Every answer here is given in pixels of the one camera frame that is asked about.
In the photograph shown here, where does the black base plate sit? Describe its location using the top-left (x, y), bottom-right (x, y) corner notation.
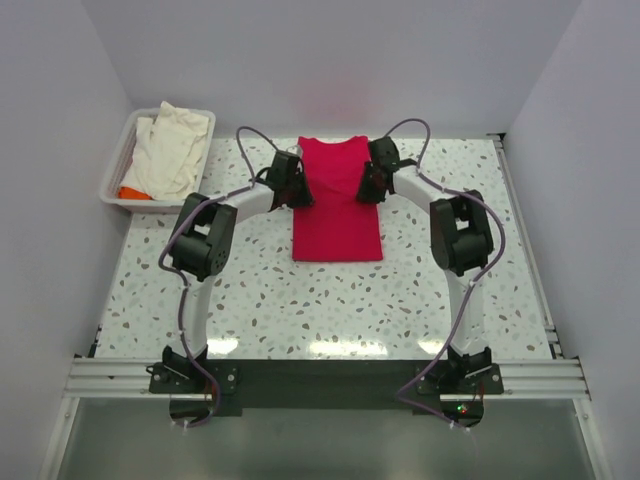
top-left (146, 359), bottom-right (505, 420)

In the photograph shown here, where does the aluminium frame rail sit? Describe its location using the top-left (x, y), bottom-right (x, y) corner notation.
top-left (38, 356), bottom-right (156, 480)

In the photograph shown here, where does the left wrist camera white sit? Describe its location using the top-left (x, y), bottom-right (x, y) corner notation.
top-left (284, 145), bottom-right (303, 159)

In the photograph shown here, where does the red t shirt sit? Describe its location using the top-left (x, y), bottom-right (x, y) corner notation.
top-left (292, 136), bottom-right (384, 263)

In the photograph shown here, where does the white plastic basket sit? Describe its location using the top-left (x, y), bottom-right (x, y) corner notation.
top-left (99, 108), bottom-right (216, 213)

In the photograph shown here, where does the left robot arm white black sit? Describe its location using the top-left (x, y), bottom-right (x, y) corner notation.
top-left (158, 150), bottom-right (314, 392)

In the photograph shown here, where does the orange t shirt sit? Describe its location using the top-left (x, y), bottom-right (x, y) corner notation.
top-left (118, 187), bottom-right (152, 201)

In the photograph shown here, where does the cream t shirt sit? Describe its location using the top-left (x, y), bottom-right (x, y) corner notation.
top-left (121, 101), bottom-right (208, 200)

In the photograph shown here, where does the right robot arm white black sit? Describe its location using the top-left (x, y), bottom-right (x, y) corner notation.
top-left (356, 136), bottom-right (495, 393)

